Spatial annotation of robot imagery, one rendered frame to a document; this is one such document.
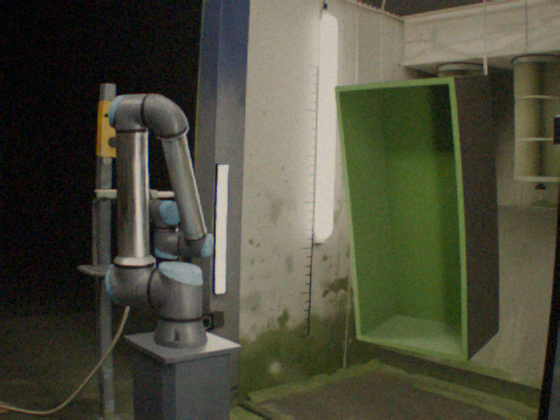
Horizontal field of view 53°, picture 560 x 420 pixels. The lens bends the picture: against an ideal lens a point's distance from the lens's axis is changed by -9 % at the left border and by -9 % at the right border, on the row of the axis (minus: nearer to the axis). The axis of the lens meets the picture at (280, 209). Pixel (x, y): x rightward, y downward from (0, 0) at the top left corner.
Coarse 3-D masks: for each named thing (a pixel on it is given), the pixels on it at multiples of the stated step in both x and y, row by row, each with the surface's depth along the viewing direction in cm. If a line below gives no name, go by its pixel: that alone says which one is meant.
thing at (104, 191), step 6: (96, 192) 255; (102, 192) 256; (108, 192) 258; (114, 192) 260; (156, 192) 274; (162, 192) 277; (168, 192) 279; (96, 198) 256; (108, 198) 258; (114, 198) 260; (156, 198) 274; (114, 204) 262
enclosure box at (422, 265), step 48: (336, 96) 265; (384, 96) 288; (432, 96) 270; (480, 96) 242; (384, 144) 294; (432, 144) 276; (480, 144) 243; (384, 192) 297; (432, 192) 281; (480, 192) 245; (384, 240) 299; (432, 240) 287; (480, 240) 247; (384, 288) 302; (432, 288) 293; (480, 288) 250; (384, 336) 286; (432, 336) 278; (480, 336) 255
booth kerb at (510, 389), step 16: (384, 352) 375; (400, 352) 365; (400, 368) 364; (416, 368) 355; (432, 368) 346; (448, 368) 337; (464, 368) 329; (464, 384) 328; (480, 384) 320; (496, 384) 312; (512, 384) 304; (528, 400) 296
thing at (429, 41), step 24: (528, 0) 309; (552, 0) 298; (408, 24) 376; (432, 24) 361; (456, 24) 347; (480, 24) 334; (504, 24) 322; (528, 24) 310; (552, 24) 299; (408, 48) 377; (432, 48) 362; (456, 48) 348; (480, 48) 335; (504, 48) 323; (528, 48) 310; (552, 48) 299; (432, 72) 396
